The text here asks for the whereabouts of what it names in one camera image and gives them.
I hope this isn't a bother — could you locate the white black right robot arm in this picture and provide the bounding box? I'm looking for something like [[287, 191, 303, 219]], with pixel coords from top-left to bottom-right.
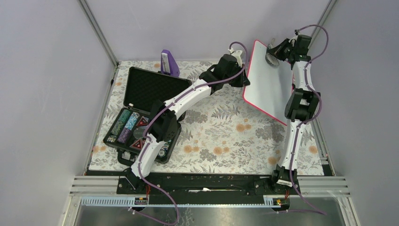
[[265, 34, 321, 194]]

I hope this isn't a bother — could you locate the black poker chip case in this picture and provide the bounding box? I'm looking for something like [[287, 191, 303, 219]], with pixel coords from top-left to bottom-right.
[[103, 67, 192, 166]]

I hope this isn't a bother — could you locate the purple metronome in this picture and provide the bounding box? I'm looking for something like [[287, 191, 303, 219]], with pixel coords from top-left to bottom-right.
[[160, 49, 180, 77]]

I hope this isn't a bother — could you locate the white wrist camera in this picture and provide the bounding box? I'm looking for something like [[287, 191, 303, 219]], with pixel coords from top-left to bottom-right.
[[228, 48, 243, 66], [289, 36, 298, 47]]

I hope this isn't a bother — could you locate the pink framed whiteboard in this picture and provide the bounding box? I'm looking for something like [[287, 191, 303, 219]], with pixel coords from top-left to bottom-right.
[[242, 40, 293, 126]]

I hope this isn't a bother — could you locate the grey round scrubber pad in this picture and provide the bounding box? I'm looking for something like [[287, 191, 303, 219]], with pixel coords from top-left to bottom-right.
[[265, 38, 279, 67]]

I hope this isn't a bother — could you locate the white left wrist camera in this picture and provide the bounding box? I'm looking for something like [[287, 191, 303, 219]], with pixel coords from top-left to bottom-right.
[[228, 48, 243, 66]]

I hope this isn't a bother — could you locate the floral table mat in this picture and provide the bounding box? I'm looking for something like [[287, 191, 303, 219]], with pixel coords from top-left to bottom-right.
[[88, 61, 324, 176]]

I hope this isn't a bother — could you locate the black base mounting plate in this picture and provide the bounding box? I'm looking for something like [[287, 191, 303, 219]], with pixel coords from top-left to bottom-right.
[[117, 172, 296, 205]]

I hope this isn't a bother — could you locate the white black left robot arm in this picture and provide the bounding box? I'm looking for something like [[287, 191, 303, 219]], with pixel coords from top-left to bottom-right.
[[126, 50, 248, 194]]

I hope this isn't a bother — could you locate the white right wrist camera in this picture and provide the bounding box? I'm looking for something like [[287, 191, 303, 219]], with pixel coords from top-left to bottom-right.
[[289, 36, 298, 47]]

